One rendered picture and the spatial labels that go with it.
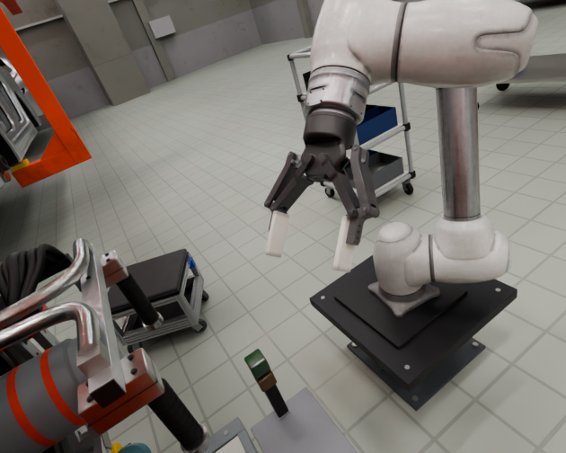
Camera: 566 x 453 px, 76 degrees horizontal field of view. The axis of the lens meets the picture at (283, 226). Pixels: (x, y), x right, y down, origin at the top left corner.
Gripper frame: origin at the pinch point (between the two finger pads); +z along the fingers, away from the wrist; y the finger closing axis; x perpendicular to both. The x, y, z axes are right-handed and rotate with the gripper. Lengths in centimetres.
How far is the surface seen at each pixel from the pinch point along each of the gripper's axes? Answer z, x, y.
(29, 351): 32, -19, -57
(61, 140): -64, 27, -372
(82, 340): 15.4, -23.2, -11.3
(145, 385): 20.1, -15.8, -7.8
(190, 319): 40, 57, -121
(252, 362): 24.6, 15.5, -23.9
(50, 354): 23.7, -21.5, -30.3
